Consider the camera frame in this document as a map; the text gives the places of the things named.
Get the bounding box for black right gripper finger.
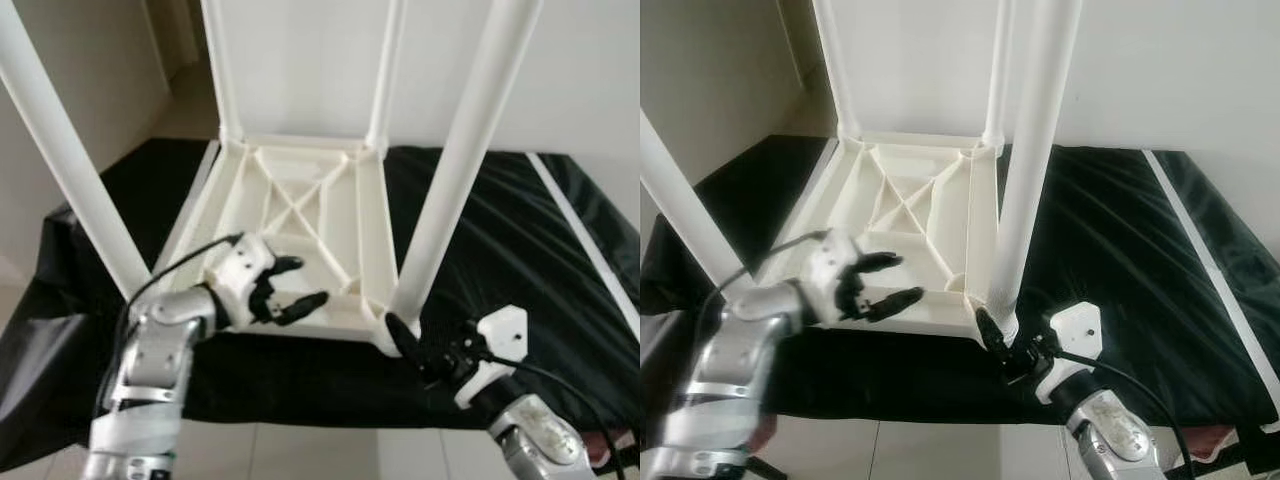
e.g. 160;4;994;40
385;312;427;365
975;305;1012;358

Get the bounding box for white plastic table top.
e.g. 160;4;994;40
750;130;1021;341
150;135;421;356

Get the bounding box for white plastic table leg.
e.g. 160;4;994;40
812;0;861;141
200;0;244;146
365;0;409;153
985;0;1084;331
983;0;1016;151
640;108;753;296
388;0;544;331
0;0;153;301

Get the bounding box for black table cloth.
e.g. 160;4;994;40
0;138;641;471
640;135;1280;446

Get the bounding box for pink rounded object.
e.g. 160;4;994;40
753;415;783;457

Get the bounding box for pink fabric item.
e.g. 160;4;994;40
1185;425;1241;463
585;430;636;467

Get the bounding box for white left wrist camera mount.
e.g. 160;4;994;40
205;233;276;326
805;228;866;323

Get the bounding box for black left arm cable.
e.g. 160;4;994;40
100;233;244;421
700;230;831;331

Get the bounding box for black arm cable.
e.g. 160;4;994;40
700;230;831;331
100;233;244;421
480;350;626;480
1055;345;1196;480

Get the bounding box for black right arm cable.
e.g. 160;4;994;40
1055;345;1196;480
480;350;626;480

